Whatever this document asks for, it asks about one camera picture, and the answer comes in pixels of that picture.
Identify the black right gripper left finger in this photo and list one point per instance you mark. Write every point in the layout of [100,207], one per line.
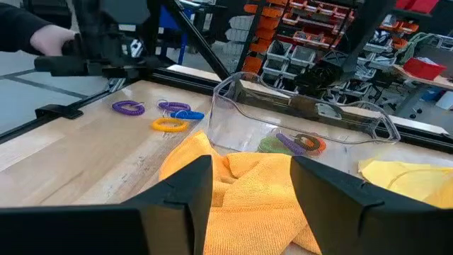
[106,230]

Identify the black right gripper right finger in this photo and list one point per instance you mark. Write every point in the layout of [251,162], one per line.
[371,230]

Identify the pale yellow cloth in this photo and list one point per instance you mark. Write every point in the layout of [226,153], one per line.
[382,173]

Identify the orange coil wristband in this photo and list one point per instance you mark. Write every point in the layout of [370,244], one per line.
[321,145]

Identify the dark brown coil wristband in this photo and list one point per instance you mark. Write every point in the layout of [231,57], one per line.
[299,141]

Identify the purple coil wristband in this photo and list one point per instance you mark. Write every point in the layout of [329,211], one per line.
[290,144]
[184,106]
[117,109]

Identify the green coil wristband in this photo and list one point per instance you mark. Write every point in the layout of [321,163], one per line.
[269,146]

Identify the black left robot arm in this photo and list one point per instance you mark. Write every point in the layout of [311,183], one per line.
[354,42]

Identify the orange microfiber cloth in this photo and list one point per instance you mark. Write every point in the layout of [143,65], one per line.
[255,198]

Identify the blue coil wristband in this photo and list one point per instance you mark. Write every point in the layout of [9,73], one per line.
[193,115]

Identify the wooden workbench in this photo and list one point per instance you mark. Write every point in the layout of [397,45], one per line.
[439,82]

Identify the clear plastic bin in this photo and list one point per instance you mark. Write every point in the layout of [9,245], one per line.
[240,127]

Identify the red box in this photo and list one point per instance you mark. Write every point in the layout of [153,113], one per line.
[423,69]

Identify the person's hand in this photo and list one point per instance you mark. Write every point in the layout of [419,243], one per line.
[49,40]

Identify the parts bin shelf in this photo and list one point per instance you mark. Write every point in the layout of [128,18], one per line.
[283,53]

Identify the blue cart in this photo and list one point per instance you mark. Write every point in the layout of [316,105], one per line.
[170,21]

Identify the person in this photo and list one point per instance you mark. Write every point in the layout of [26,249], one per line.
[17,28]

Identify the black frame clamp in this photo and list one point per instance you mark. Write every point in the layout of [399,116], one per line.
[58,111]

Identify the silver aluminium rail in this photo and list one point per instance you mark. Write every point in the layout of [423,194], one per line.
[117,85]

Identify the black aluminium frame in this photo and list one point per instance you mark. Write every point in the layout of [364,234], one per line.
[198,39]

